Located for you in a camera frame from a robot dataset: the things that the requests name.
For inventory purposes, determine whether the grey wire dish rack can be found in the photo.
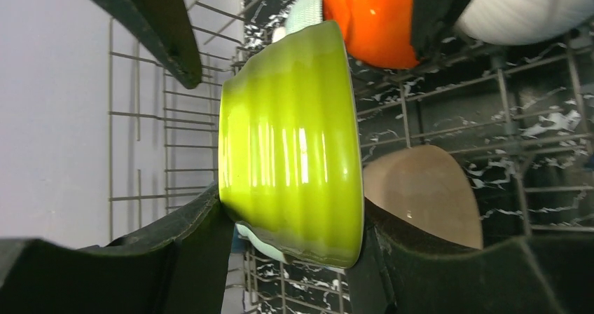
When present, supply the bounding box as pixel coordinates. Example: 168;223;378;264
107;0;593;313

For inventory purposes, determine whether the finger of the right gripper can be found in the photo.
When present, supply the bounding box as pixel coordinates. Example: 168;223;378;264
91;0;202;89
410;0;471;60

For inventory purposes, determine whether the white ribbed bowl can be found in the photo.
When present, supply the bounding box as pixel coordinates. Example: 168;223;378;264
456;0;593;46

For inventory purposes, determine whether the white square bowl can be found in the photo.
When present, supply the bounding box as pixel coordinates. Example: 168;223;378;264
235;223;288;264

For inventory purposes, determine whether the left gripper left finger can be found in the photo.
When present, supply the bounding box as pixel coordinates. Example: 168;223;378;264
1;184;234;313

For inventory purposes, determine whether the yellow rimmed bowl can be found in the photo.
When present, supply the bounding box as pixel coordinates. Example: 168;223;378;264
218;20;364;268

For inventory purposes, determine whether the pale green shallow bowl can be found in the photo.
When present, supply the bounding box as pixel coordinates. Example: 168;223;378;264
272;0;324;43

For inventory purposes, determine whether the orange striped bowl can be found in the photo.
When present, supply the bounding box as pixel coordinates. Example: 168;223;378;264
322;0;419;69

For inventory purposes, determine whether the cream white round bowl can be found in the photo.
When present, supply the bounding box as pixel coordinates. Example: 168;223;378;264
363;144;484;250

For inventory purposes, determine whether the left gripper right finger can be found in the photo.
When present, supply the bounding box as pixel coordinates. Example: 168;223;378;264
346;201;593;313

